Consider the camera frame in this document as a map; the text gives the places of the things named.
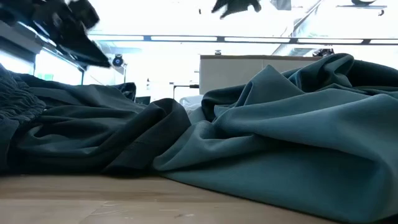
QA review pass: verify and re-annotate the white garment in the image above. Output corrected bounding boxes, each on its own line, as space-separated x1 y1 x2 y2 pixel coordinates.
179 95 205 114

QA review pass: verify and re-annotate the black garment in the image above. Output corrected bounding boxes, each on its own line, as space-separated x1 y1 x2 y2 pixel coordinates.
6 73 192 175

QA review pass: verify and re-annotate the dark green garment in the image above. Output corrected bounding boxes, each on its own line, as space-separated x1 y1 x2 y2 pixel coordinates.
152 52 398 224

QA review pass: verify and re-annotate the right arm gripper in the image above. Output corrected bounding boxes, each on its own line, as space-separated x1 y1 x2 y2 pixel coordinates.
212 0 262 19

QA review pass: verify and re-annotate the beige open storage box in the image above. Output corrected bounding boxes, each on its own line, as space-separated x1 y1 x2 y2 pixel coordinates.
200 55 323 96

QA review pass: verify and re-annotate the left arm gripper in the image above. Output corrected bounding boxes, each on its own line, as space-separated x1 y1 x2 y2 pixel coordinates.
30 0 111 68

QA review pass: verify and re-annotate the dark knit sweater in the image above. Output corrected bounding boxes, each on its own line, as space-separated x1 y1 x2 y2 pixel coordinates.
0 63 47 125

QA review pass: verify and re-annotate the round device on stand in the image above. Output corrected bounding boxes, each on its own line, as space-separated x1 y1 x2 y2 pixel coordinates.
111 54 127 83

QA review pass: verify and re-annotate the grey desk panel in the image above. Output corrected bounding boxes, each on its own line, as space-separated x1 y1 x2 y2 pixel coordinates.
0 20 88 72

